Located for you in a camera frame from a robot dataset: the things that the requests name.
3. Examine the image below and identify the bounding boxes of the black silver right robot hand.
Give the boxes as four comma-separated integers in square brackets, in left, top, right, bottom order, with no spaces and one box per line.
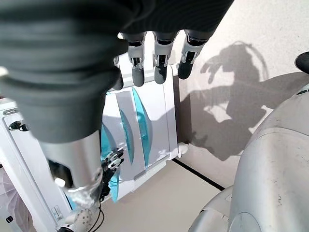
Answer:
[0,0,235,206]

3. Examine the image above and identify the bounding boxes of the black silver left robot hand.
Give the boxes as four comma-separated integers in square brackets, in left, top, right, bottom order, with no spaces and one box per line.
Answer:
[100,147,126,180]

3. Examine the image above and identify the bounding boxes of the white medical cart blue drawers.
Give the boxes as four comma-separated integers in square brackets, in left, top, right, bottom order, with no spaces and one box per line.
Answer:
[0,57,190,232]

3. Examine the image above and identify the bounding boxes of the white cart caster wheel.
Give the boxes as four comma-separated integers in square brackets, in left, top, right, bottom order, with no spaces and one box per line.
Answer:
[177,142,189,158]

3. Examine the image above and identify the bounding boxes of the black cart lock key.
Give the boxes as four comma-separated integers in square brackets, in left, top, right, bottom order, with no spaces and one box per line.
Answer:
[8,120,29,132]

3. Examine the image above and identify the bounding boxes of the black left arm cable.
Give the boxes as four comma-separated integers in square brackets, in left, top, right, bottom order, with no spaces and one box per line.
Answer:
[89,205,105,232]

